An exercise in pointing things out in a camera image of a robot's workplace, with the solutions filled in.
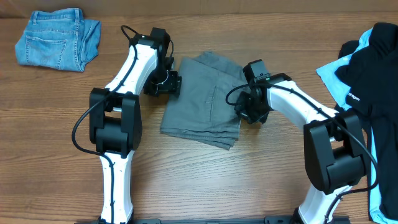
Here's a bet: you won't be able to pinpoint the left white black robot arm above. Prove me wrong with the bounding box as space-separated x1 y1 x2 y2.
89 29 182 223

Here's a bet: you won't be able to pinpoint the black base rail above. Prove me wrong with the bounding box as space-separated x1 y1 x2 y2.
124 214 352 224

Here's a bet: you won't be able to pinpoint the black t-shirt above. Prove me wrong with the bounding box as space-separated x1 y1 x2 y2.
329 22 398 220

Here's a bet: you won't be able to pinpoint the grey khaki shorts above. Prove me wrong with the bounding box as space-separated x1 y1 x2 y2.
160 52 247 150

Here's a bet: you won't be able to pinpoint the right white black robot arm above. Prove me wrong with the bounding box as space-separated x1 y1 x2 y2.
234 73 371 223

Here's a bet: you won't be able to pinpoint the light blue t-shirt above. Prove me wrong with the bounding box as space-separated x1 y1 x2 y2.
315 28 398 224

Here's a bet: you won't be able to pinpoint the folded blue denim jeans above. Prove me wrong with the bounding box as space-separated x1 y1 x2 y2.
15 8 101 72

